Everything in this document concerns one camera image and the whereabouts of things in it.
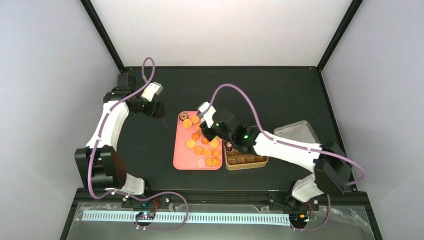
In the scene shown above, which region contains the pink plastic tray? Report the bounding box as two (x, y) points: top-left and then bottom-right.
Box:
(173, 111), (223, 171)

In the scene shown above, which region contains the gold cookie tin box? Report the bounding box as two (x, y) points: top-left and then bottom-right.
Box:
(223, 140), (269, 171)

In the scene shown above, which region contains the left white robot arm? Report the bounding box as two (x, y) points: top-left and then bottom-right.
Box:
(74, 73), (166, 199)

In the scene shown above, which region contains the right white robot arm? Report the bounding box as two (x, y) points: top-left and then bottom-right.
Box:
(197, 109), (352, 210)

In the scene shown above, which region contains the large round sugar cookie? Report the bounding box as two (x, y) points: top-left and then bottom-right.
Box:
(209, 138), (220, 149)

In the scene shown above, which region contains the chocolate donut cookie left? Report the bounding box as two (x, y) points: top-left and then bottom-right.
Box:
(178, 112), (190, 121)

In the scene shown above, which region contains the orange swirl cookie bottom right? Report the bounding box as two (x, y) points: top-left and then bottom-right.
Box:
(205, 157), (221, 168)

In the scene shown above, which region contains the clear plastic tin lid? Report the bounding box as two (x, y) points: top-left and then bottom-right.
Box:
(273, 120), (320, 147)

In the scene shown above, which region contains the left circuit board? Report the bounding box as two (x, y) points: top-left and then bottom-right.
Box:
(135, 211), (156, 221)

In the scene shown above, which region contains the circuit board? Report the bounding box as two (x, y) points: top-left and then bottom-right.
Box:
(135, 211), (156, 221)
(289, 214), (310, 223)

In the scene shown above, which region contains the right circuit board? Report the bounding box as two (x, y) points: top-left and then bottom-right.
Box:
(289, 214), (310, 223)

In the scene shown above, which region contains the clear plastic sheet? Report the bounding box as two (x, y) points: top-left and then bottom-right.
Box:
(67, 202), (374, 240)

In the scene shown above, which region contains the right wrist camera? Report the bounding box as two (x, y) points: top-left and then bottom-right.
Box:
(197, 101), (216, 128)

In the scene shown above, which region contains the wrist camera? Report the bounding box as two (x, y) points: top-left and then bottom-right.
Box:
(141, 82), (164, 102)
(197, 101), (216, 128)

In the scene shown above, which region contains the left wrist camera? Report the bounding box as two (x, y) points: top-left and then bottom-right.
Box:
(141, 82), (164, 102)

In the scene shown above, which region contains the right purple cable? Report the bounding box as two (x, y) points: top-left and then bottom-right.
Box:
(206, 83), (367, 232)

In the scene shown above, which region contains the purple cable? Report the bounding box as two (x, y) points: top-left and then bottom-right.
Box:
(206, 83), (367, 232)
(86, 56), (190, 233)

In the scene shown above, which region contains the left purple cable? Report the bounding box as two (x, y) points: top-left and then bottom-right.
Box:
(86, 56), (190, 233)

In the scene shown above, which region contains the white slotted cable rail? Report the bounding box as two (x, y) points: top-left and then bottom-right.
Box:
(78, 210), (290, 227)

